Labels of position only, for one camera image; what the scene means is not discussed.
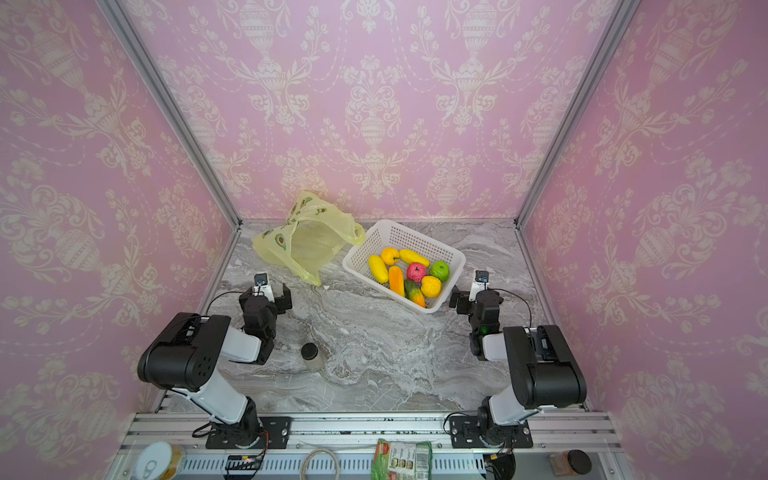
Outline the orange round fruit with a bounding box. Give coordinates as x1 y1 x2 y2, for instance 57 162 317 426
420 275 442 298

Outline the green apple fruit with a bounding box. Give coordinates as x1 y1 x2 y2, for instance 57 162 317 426
429 261 451 283

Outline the green orange mango fruit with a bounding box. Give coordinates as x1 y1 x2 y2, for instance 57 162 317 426
404 279 426 308

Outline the pink red round fruit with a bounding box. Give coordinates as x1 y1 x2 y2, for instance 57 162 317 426
406 262 429 285

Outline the yellow banana fruit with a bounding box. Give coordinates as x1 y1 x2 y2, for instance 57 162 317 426
399 249 430 267

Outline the orange papaya fruit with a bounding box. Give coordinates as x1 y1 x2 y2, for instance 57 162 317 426
388 265 405 297

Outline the yellow plastic bag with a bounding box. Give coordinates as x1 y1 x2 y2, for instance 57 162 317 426
252 191 366 286

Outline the yellow lemon fruit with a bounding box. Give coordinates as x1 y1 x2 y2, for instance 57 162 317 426
368 255 389 284

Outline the small yellow round fruit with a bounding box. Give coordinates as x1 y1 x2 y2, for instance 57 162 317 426
381 247 400 266

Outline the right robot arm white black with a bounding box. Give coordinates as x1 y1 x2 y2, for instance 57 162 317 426
449 283 587 448

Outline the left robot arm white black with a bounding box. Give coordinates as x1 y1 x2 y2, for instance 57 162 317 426
137 274 293 452

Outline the white plastic basket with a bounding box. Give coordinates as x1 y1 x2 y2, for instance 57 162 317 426
342 220 466 314

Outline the small black lid jar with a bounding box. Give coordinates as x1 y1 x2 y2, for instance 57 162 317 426
300 342 326 373

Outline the green snack packet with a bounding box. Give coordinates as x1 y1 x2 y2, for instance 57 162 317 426
371 439 433 480

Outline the brown jar black lid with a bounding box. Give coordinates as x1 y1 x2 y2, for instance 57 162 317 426
548 449 593 477

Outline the white lid yellow tin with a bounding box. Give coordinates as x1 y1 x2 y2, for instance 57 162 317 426
132 441 186 480

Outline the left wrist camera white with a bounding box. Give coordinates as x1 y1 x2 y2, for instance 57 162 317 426
252 272 274 302

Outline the left camera black cable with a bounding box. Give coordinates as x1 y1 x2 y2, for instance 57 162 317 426
203 289 244 317

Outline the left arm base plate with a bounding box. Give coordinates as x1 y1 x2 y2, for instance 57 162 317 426
205 416 292 450

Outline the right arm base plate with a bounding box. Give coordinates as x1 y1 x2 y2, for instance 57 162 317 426
446 415 534 450

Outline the grey coiled cable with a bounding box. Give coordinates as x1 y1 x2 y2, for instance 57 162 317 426
299 448 341 480

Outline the aluminium front rail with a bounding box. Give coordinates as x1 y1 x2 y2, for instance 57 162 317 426
119 409 622 453

